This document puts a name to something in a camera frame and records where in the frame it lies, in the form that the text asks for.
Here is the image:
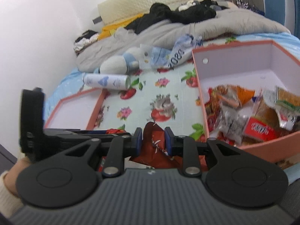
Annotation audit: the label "green bean snack packet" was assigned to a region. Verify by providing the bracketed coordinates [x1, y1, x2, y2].
[252, 86, 300, 132]

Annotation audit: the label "person's left hand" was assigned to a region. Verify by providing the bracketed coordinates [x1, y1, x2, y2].
[4, 157, 31, 197]

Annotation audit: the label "red foil snack packet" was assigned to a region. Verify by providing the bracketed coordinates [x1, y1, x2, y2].
[106, 128, 126, 134]

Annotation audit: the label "pink box lid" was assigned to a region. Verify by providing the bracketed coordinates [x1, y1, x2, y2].
[44, 88, 107, 130]

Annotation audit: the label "clear grey snack packet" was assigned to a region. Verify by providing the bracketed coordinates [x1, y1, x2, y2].
[217, 105, 249, 145]

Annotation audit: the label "orange snack packet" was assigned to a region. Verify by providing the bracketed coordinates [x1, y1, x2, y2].
[207, 84, 255, 110]

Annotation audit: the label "white spray can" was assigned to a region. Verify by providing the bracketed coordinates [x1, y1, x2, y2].
[83, 73, 131, 90]

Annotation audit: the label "cream sweater sleeve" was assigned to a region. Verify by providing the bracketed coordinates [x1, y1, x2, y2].
[0, 171, 23, 218]

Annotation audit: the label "red white snack packet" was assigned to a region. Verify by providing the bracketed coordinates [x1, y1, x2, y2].
[243, 117, 280, 142]

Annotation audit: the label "pink box with white interior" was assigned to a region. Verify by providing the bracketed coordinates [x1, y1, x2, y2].
[192, 40, 299, 163]

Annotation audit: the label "white blue plush toy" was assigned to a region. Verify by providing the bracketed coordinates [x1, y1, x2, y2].
[93, 47, 147, 75]

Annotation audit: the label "blue white plastic bag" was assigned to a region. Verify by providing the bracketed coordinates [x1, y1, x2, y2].
[139, 34, 203, 70]

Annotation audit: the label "folded clothes on nightstand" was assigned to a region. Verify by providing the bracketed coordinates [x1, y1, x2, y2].
[73, 29, 99, 53]

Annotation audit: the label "yellow pillow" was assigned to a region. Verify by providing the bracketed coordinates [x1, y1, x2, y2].
[97, 13, 144, 41]

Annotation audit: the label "grey duvet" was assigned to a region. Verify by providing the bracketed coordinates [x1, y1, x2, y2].
[75, 9, 290, 72]

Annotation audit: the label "black clothes pile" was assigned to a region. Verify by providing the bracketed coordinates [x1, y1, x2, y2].
[124, 0, 218, 34]

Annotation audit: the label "blue chair back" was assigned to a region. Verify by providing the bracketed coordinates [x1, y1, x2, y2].
[264, 0, 285, 25]

